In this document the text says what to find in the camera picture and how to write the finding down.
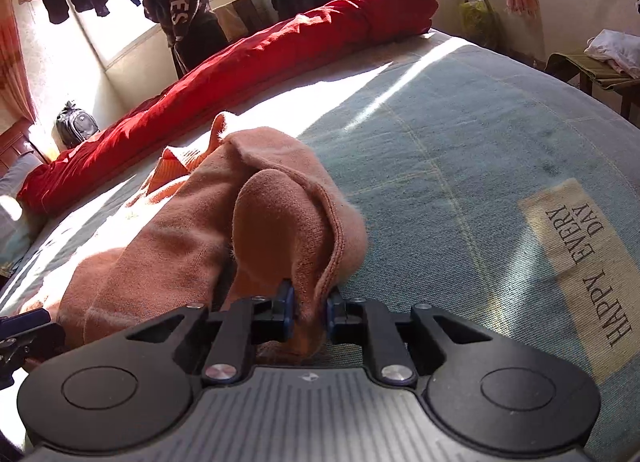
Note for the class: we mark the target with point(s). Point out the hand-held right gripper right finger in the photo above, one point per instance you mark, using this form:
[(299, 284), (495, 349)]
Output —
[(334, 312)]

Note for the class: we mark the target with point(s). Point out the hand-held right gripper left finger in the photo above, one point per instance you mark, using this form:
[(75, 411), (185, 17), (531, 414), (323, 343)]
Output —
[(286, 304)]

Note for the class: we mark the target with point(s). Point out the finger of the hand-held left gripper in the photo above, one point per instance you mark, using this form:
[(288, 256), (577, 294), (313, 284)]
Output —
[(30, 324)]

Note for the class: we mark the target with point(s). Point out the orange knit sweater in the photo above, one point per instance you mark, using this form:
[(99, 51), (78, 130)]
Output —
[(215, 232)]

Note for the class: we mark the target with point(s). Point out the white crumpled clothes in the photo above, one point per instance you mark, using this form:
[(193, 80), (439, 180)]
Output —
[(615, 53)]

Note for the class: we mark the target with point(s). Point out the grey checked pillow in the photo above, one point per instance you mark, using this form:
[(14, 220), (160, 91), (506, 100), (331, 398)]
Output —
[(15, 212)]

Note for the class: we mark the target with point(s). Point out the wooden headboard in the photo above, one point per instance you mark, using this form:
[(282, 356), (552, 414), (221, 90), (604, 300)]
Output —
[(15, 147)]

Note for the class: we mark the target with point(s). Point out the bed with grey-green sheet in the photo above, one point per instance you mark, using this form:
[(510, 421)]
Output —
[(475, 167)]

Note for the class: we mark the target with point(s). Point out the grey backpack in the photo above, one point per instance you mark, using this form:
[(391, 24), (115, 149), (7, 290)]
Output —
[(76, 126)]

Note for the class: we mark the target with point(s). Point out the red quilt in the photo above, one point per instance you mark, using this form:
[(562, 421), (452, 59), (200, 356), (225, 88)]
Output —
[(225, 77)]

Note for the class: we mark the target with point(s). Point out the window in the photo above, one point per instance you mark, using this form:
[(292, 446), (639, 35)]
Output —
[(125, 27)]

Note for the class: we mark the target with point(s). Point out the yellow-green bag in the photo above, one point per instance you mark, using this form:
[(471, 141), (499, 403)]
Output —
[(479, 22)]

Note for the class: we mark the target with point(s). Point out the stool with green cloth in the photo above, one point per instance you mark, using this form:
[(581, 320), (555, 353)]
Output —
[(585, 73)]

